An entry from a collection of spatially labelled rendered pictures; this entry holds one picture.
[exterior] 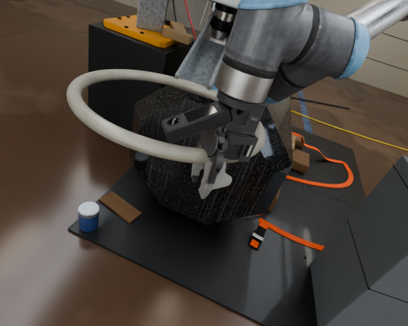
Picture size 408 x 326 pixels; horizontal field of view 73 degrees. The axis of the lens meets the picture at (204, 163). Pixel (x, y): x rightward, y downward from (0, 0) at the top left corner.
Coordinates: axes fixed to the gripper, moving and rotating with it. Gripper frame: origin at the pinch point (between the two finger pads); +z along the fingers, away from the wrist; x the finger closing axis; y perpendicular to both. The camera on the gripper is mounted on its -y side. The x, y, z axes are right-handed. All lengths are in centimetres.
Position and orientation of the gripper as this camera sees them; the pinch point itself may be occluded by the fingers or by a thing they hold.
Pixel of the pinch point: (196, 185)
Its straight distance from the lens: 57.1
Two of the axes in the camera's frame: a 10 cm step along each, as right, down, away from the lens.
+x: -3.3, -5.7, 7.5
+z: -2.8, 8.2, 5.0
